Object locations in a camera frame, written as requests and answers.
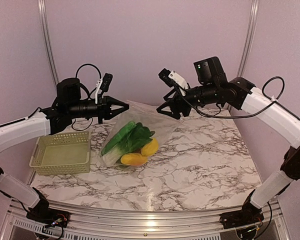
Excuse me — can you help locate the aluminium frame post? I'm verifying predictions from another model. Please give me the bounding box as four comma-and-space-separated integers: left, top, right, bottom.
37, 0, 59, 86
237, 0, 260, 77

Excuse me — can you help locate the fake bok choy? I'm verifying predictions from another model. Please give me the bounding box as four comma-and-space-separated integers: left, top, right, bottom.
100, 121, 156, 167

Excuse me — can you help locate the left aluminium frame post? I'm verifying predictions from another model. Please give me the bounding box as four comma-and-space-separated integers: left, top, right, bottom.
37, 0, 59, 86

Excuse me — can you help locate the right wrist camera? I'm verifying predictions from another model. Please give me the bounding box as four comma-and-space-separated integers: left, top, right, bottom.
158, 68, 190, 96

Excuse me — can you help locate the right aluminium frame post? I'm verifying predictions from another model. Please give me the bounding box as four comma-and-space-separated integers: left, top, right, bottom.
237, 0, 260, 77

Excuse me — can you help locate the front aluminium rail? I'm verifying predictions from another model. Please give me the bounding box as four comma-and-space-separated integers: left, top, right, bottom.
0, 197, 291, 240

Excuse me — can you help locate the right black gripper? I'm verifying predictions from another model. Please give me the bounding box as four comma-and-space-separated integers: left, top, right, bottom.
157, 81, 220, 119

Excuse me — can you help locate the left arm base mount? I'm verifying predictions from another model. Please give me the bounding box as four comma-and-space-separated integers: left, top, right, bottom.
26, 208, 70, 228

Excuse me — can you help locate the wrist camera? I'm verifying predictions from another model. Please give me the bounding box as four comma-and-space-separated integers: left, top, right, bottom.
95, 73, 113, 105
158, 68, 190, 96

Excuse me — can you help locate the green plastic basket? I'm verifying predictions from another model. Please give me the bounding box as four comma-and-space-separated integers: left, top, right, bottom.
29, 131, 91, 176

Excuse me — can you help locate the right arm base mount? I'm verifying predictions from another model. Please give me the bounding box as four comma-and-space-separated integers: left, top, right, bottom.
219, 209, 264, 229

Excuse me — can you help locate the clear zip top bag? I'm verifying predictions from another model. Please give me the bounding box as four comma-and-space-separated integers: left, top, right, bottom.
96, 100, 180, 169

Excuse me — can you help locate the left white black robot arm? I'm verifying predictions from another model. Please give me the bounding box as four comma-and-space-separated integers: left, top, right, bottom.
0, 77, 129, 223

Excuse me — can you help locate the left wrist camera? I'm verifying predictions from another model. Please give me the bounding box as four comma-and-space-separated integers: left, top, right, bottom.
95, 73, 113, 105

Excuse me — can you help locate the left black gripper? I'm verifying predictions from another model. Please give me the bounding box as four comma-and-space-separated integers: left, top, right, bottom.
67, 93, 129, 124

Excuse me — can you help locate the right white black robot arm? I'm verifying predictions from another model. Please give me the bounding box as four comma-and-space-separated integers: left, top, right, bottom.
156, 56, 300, 224

